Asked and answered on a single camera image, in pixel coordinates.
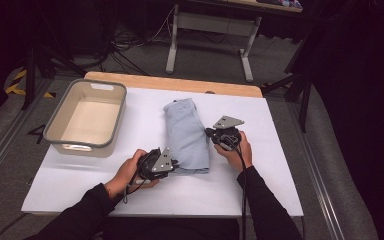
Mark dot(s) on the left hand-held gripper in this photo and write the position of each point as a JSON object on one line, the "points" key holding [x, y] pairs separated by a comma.
{"points": [[161, 163]]}

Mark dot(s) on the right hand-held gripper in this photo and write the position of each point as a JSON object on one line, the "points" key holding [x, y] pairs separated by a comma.
{"points": [[226, 133]]}

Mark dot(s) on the light blue tank top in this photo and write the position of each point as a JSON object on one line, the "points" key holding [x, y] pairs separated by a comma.
{"points": [[186, 136]]}

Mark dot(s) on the beige basket with grey rim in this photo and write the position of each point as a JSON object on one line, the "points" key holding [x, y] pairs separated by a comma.
{"points": [[90, 120]]}

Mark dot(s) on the person's right hand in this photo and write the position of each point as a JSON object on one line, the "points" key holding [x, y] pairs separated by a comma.
{"points": [[238, 158]]}

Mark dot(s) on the person's left hand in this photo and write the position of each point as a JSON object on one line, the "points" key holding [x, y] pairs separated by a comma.
{"points": [[123, 176]]}

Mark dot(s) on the white table mat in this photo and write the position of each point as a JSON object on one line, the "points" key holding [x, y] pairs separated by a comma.
{"points": [[263, 173]]}

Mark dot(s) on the person's lap in black clothing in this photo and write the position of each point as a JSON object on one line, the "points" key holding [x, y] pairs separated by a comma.
{"points": [[173, 230]]}

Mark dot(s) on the black metal stand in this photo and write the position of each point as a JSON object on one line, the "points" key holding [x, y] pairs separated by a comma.
{"points": [[305, 100]]}

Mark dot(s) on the black tripod stand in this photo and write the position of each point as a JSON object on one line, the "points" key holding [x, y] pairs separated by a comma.
{"points": [[31, 73]]}

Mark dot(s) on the yellow black floor tape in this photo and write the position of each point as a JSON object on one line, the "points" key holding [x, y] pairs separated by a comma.
{"points": [[20, 75]]}

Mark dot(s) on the aluminium floor rail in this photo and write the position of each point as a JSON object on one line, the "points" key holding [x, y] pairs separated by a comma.
{"points": [[6, 143], [316, 180]]}

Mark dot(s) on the grey metal frame desk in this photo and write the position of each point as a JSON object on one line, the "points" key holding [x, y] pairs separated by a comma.
{"points": [[213, 25]]}

